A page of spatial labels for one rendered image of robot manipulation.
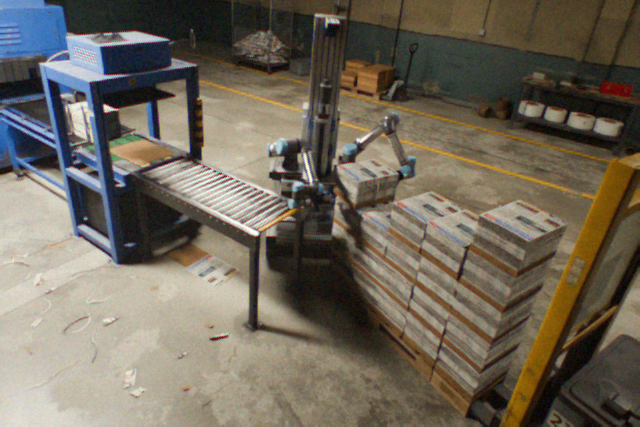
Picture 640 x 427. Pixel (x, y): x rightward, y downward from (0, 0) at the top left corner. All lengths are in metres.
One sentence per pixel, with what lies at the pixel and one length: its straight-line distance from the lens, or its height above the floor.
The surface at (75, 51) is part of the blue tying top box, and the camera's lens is 3.89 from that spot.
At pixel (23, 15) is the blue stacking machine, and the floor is 1.67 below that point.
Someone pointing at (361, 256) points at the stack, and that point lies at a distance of 3.25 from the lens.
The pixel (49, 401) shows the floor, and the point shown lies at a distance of 3.22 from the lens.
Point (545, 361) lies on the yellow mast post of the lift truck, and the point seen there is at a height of 0.91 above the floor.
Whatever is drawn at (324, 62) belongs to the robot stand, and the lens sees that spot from 3.61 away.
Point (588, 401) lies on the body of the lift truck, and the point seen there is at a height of 0.80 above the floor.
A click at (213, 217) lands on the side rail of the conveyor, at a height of 0.78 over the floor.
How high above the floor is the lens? 2.38
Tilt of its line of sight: 27 degrees down
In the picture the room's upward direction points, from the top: 5 degrees clockwise
